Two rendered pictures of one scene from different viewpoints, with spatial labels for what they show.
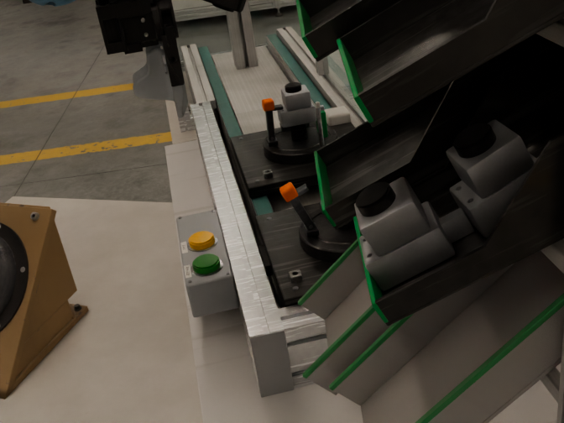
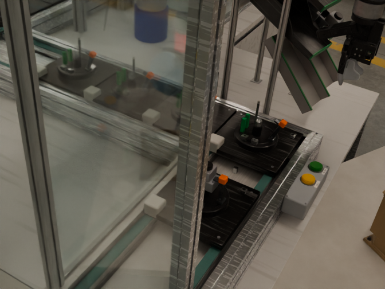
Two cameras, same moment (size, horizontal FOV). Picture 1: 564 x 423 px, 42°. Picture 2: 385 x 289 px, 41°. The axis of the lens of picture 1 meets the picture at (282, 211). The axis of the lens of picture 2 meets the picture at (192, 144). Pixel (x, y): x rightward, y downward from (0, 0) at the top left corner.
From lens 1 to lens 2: 2.21 m
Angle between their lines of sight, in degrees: 106
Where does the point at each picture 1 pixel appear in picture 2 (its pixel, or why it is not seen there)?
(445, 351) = not seen: hidden behind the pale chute
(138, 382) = (355, 190)
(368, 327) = (315, 74)
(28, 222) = not seen: outside the picture
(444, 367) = not seen: hidden behind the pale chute
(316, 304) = (306, 108)
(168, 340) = (334, 199)
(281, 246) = (282, 151)
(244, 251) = (293, 168)
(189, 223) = (304, 196)
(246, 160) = (239, 213)
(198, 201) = (253, 279)
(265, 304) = (308, 140)
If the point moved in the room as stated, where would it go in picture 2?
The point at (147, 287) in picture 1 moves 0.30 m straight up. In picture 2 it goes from (326, 233) to (354, 152)
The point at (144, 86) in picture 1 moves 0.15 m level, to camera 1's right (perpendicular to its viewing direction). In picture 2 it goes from (358, 69) to (310, 51)
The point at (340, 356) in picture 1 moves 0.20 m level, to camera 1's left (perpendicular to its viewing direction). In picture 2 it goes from (321, 86) to (375, 108)
